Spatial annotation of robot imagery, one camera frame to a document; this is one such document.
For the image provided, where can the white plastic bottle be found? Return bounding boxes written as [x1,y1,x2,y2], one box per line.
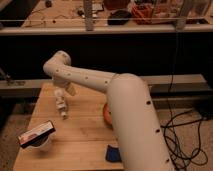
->
[54,89,68,119]

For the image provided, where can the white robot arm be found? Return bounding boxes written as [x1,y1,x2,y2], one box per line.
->
[43,51,175,171]

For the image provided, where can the orange ceramic bowl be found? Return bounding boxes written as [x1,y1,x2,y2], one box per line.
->
[103,103,112,125]

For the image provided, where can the black red box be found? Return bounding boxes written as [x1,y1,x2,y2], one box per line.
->
[18,121,56,149]

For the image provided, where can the clear plastic cup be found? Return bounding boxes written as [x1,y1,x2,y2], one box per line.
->
[32,136,52,152]

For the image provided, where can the blue cloth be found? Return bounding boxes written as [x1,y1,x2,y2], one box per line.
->
[105,145,121,163]

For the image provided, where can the black object on shelf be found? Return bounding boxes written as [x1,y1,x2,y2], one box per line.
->
[107,10,131,25]

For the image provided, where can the orange crate on shelf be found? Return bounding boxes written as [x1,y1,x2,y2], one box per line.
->
[131,5,153,25]

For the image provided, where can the grey metal post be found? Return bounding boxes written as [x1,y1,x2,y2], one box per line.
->
[83,0,94,31]
[175,0,194,31]

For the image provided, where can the black floor cables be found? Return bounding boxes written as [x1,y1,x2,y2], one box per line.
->
[160,109,209,171]

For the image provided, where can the grey metal post right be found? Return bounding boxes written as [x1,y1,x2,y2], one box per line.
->
[175,0,194,31]

